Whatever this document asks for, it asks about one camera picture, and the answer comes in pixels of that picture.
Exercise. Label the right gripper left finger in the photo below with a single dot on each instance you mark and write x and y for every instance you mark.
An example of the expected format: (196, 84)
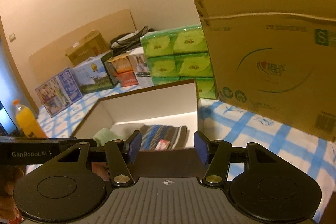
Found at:
(118, 154)

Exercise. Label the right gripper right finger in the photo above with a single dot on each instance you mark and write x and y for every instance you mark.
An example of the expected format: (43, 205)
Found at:
(215, 155)

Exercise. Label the small colourful wipe packet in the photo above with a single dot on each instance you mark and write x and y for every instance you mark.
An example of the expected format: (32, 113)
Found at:
(162, 145)

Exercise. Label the light green towel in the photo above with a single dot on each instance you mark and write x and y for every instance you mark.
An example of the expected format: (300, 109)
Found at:
(104, 136)

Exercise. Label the orange juice bottle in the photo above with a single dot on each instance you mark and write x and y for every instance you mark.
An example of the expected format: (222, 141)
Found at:
(27, 122)

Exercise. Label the blue checked tablecloth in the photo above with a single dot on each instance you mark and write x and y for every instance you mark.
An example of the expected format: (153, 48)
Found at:
(313, 155)

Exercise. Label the striped knit sock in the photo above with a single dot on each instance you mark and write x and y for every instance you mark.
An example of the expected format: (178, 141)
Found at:
(152, 134)

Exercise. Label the brown open shoe box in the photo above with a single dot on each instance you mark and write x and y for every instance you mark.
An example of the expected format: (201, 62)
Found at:
(173, 104)

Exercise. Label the blue milk carton box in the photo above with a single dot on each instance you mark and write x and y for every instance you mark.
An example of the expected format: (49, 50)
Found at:
(59, 92)

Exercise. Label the red food bowl bottom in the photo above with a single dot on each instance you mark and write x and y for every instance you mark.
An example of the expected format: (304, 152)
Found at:
(127, 78)

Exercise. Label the cow picture milk box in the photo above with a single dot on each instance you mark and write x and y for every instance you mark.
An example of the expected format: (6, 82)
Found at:
(94, 75)

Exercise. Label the cardboard headboard panel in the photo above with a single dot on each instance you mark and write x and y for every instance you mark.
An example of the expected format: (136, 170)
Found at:
(52, 59)

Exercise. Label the white appliance box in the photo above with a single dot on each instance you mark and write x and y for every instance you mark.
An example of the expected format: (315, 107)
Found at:
(138, 62)

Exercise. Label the green tissue pack bundle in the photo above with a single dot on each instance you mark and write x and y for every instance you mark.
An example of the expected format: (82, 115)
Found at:
(180, 54)

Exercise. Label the small brown cardboard box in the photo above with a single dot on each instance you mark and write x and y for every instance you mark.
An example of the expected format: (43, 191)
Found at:
(91, 45)

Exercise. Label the large brown cardboard box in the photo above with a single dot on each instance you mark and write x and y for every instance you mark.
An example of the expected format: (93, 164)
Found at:
(275, 58)

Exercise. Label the black strap bag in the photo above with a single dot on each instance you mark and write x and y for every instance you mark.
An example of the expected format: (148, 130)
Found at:
(128, 41)

